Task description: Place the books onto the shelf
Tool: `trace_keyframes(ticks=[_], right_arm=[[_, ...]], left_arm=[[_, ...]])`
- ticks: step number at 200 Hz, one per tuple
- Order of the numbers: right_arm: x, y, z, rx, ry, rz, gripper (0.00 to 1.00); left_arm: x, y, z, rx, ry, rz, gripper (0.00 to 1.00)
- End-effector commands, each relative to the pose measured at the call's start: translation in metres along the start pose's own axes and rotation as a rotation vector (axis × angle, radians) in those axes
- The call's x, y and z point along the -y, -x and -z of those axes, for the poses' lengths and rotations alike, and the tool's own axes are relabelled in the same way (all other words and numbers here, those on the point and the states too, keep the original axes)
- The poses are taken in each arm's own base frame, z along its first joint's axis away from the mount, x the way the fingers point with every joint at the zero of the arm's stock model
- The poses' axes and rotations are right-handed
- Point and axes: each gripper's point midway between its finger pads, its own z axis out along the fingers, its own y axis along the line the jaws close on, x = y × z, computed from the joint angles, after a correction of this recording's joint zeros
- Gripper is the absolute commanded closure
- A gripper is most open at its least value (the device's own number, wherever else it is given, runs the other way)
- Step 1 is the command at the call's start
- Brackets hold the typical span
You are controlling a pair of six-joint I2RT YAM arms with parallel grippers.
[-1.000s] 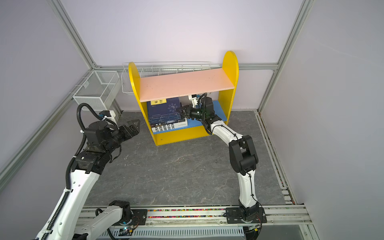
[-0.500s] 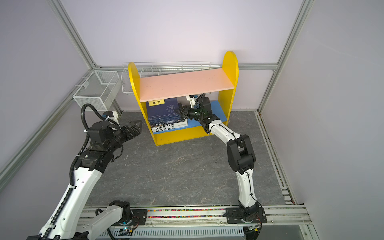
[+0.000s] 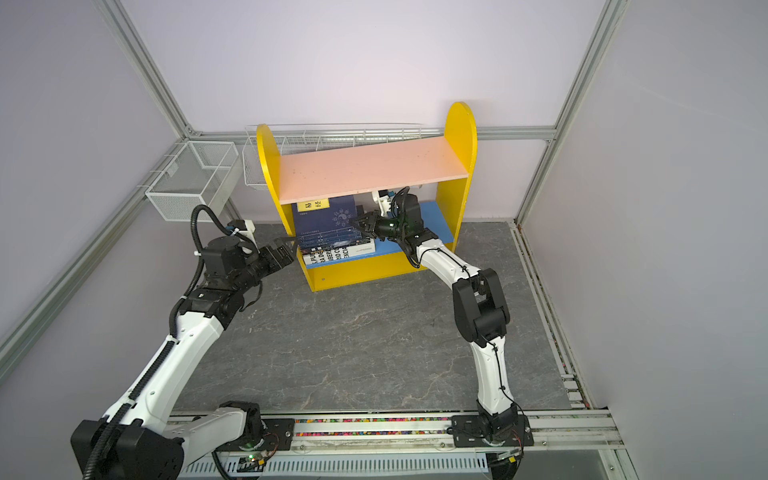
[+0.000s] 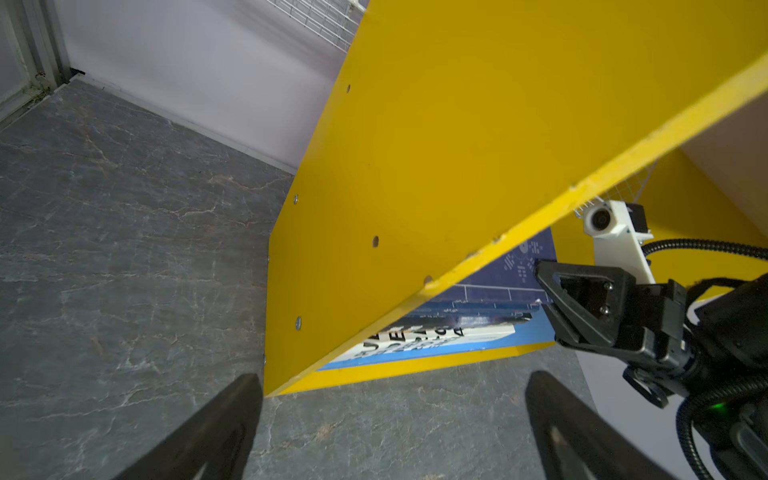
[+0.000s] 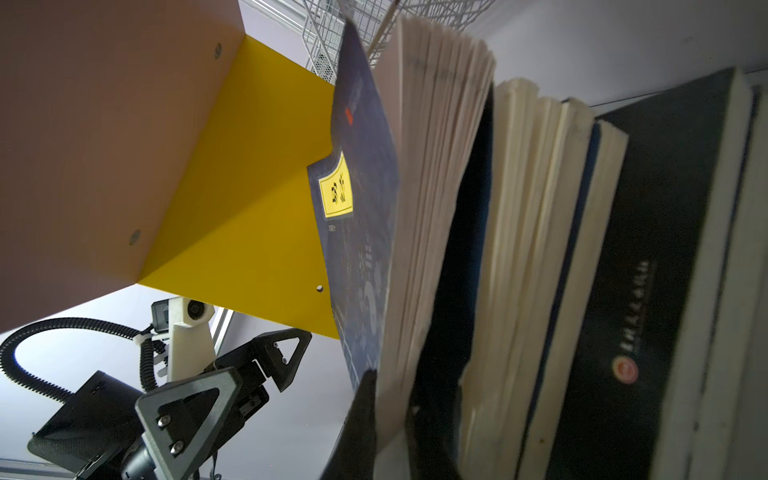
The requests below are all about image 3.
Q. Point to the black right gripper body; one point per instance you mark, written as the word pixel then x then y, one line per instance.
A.
pixel 390 230

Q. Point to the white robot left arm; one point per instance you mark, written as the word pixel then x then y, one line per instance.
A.
pixel 133 438

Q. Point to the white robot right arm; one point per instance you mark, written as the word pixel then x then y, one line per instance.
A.
pixel 480 310

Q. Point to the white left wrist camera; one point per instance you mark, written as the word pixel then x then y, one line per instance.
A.
pixel 245 227

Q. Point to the white mesh basket box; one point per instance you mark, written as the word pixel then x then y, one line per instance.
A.
pixel 199 172

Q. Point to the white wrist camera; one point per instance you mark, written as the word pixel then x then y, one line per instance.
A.
pixel 383 199
pixel 245 227

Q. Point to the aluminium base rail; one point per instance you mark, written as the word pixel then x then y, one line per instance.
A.
pixel 361 432

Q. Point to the white book black text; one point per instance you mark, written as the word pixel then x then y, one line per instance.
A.
pixel 318 256

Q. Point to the blue book yellow label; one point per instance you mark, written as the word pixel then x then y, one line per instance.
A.
pixel 332 221

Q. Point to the white vented cable duct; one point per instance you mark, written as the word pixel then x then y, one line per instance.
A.
pixel 353 466

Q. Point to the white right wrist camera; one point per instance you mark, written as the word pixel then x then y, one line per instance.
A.
pixel 383 199

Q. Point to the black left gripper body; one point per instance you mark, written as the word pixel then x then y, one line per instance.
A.
pixel 256 268

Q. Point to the yellow wooden bookshelf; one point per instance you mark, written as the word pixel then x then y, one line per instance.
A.
pixel 447 161

